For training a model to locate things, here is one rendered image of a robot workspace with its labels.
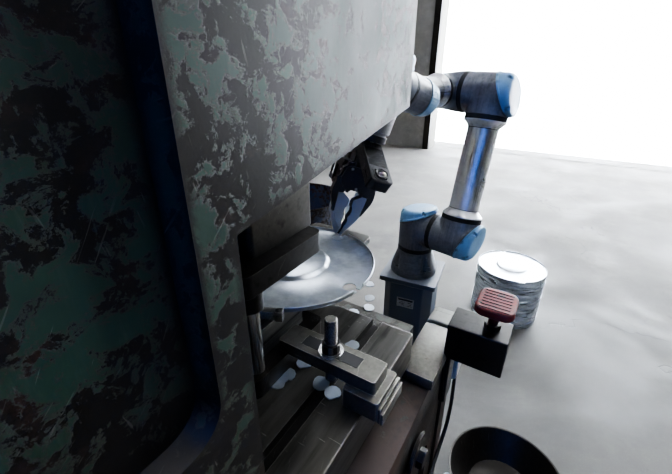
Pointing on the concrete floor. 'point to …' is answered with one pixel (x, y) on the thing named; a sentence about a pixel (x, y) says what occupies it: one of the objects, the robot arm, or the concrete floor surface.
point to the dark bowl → (496, 453)
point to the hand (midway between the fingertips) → (340, 229)
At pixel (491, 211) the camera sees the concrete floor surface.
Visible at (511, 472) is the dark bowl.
